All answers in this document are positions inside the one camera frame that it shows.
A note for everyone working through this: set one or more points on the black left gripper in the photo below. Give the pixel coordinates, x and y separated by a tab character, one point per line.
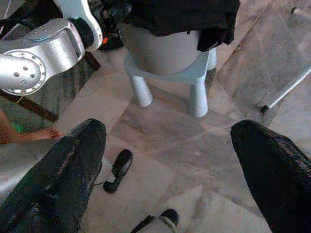
113	14

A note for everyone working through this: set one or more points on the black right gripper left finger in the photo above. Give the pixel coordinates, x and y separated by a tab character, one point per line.
60	182

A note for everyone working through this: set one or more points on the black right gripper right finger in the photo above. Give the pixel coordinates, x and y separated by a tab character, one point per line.
279	184

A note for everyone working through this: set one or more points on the black garment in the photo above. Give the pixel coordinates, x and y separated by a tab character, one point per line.
182	17

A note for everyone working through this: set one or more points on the person's bare foot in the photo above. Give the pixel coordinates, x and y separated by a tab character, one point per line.
43	134

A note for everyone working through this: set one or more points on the grey plastic bucket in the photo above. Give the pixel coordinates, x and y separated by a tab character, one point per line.
160	53

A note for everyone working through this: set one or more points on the grey folding table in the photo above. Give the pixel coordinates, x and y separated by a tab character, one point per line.
286	91

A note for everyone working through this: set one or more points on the light blue plastic stool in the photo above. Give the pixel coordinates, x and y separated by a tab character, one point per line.
198	97

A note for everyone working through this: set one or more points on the dark brown wooden frame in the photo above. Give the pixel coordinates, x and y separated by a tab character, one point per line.
31	109

